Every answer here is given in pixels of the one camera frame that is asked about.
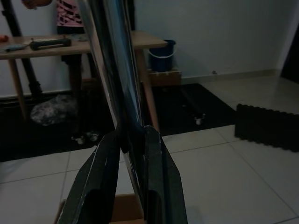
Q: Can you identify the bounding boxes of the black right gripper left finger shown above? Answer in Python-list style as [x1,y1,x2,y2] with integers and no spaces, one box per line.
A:
[56,130,123,224]

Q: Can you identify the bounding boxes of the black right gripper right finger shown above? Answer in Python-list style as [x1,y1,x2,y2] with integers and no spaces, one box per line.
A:
[140,126,189,224]

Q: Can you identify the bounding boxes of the metal-handled white broom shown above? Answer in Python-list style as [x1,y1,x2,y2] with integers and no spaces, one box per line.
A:
[74,0,150,224]

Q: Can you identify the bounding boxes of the black rubber floor mat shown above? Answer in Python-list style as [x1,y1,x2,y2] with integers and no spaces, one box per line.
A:
[0,83,236,163]

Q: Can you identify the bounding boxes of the brown cardboard box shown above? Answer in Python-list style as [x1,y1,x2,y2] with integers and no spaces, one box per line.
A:
[55,193,143,224]

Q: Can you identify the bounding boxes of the grey crumpled plastic bag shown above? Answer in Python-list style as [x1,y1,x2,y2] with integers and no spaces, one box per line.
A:
[30,94,79,126]

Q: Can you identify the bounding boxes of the brown wooden crate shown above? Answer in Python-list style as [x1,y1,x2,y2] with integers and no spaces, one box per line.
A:
[147,67,182,87]

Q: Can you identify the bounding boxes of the black foam tile stack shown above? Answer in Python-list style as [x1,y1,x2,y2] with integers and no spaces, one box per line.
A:
[235,103,299,154]

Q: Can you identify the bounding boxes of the blue plastic bucket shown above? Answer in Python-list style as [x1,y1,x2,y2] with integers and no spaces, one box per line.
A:
[149,39,176,72]

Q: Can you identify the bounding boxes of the wooden table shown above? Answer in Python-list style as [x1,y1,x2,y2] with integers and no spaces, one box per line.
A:
[0,29,169,133]

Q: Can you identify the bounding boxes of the black handheld tool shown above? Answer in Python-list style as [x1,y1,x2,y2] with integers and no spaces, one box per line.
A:
[29,38,72,51]

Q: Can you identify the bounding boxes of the person in pink shirt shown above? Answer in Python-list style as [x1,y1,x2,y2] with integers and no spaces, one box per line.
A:
[23,0,85,98]

